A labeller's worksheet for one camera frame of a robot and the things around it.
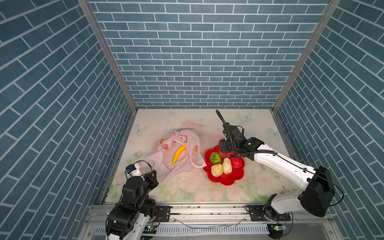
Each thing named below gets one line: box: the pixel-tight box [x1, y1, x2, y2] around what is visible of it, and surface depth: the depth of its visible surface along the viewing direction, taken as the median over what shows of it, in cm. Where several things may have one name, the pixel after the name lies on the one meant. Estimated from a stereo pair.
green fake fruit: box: [209, 151, 222, 164], surface depth 89 cm
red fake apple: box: [231, 156, 245, 169], surface depth 87 cm
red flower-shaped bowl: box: [203, 145, 245, 186], surface depth 87 cm
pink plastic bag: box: [143, 129, 207, 183], surface depth 84 cm
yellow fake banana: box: [172, 145, 187, 165], surface depth 95 cm
